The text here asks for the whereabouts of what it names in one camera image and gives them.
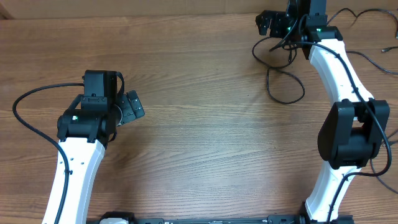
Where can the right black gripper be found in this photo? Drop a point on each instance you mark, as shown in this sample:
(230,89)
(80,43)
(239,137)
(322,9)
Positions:
(273,23)

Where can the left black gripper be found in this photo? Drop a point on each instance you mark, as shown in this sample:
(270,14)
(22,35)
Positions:
(130,112)

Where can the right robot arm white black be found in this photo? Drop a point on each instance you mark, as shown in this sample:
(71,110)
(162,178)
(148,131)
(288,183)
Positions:
(354,129)

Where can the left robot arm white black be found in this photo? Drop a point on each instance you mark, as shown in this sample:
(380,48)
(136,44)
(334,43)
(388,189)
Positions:
(84,131)

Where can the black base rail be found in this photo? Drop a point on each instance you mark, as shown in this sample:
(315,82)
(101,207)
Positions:
(214,221)

